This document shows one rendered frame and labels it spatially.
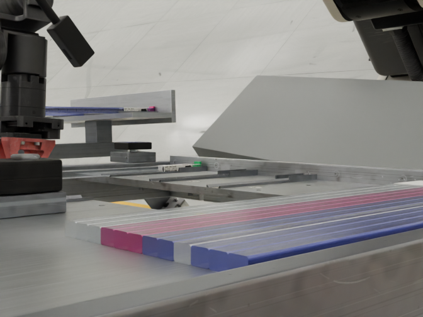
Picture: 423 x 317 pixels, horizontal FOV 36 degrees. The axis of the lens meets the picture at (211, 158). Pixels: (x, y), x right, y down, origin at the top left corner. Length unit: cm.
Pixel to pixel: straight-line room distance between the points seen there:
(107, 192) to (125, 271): 72
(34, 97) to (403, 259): 59
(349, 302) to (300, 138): 91
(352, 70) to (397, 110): 136
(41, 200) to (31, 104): 32
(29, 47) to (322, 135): 58
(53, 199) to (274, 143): 75
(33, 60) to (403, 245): 60
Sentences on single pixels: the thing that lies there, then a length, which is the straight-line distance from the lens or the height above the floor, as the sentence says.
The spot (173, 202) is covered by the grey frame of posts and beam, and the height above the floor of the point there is 64.
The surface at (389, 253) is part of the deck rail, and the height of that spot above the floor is 102.
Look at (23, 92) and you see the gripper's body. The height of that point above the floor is 103.
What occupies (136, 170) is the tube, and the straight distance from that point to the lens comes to 99.
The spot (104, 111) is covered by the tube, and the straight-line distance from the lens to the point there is 126.
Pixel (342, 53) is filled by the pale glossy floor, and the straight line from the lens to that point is 268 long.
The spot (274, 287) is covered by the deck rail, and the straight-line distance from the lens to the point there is 29.
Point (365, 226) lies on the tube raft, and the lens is 44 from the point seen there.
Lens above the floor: 128
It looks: 31 degrees down
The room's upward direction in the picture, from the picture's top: 34 degrees counter-clockwise
